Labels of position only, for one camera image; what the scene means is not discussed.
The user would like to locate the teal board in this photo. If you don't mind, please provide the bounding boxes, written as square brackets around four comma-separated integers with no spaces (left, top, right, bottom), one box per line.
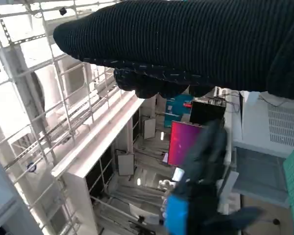
[164,94,193,128]

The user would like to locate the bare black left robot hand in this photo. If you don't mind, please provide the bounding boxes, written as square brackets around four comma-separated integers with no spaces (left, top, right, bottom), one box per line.
[161,119,263,235]

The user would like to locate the black monitor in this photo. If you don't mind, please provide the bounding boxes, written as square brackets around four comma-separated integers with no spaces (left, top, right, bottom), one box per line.
[189,99,226,124]

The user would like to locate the white framed screen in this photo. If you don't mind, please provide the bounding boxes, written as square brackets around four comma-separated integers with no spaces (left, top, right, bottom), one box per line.
[115,149,135,177]
[143,117,156,140]

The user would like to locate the white mesh front cabinet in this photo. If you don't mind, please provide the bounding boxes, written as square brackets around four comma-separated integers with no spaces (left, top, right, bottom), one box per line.
[231,90,294,209]

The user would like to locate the monitor with pink screen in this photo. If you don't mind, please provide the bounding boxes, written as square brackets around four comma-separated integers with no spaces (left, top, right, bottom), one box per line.
[167,120,206,166]

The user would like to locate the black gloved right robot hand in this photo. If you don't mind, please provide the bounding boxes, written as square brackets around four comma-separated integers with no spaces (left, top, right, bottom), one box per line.
[52,0,294,102]

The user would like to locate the long white shelf unit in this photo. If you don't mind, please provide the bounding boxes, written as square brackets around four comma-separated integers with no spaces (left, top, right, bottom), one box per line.
[50,92,149,221]

